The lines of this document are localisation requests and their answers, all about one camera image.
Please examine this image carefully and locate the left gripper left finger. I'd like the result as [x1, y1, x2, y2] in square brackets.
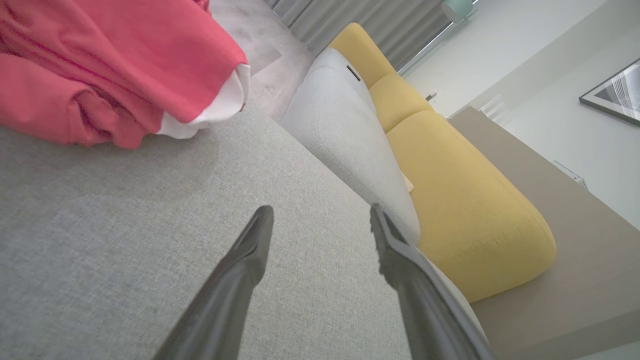
[152, 205, 275, 360]

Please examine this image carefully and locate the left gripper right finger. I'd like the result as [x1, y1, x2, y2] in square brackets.
[370, 202, 496, 360]

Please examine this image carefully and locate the red and white garment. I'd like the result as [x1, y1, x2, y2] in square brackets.
[0, 0, 251, 150]

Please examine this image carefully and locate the large yellow sofa back cushion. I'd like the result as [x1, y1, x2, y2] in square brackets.
[386, 111, 558, 304]

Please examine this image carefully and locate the large grey sofa seat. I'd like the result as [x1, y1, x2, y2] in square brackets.
[0, 102, 416, 360]

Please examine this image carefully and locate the taupe wooden ledge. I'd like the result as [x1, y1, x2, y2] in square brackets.
[448, 106, 640, 360]

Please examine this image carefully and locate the white slatted vent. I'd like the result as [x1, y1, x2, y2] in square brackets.
[479, 94, 512, 126]

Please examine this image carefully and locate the small yellow sofa back cushion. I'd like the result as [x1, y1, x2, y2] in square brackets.
[328, 22, 398, 90]

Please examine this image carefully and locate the black framed picture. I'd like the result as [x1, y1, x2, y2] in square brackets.
[579, 58, 640, 127]

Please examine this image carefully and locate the grey curtain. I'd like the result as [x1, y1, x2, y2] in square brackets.
[267, 0, 453, 71]

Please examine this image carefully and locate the mint green lamp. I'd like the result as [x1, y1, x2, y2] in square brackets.
[441, 0, 476, 23]

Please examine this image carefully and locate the white wall outlet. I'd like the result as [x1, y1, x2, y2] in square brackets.
[553, 160, 587, 188]

